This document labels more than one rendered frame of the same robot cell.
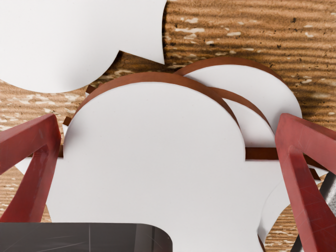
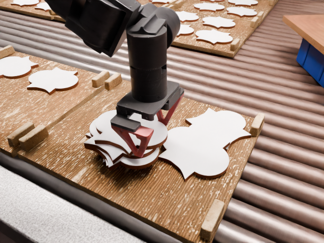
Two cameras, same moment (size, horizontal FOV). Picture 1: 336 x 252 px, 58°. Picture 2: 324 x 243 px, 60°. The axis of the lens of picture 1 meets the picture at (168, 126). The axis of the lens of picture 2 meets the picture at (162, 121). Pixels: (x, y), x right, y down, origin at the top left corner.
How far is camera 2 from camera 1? 43 cm
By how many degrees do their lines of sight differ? 45
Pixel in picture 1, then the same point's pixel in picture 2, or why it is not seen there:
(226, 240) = (111, 134)
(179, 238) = not seen: hidden behind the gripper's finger
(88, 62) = (167, 143)
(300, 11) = (152, 190)
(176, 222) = not seen: hidden behind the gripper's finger
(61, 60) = (171, 139)
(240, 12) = (159, 178)
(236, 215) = (119, 139)
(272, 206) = (110, 149)
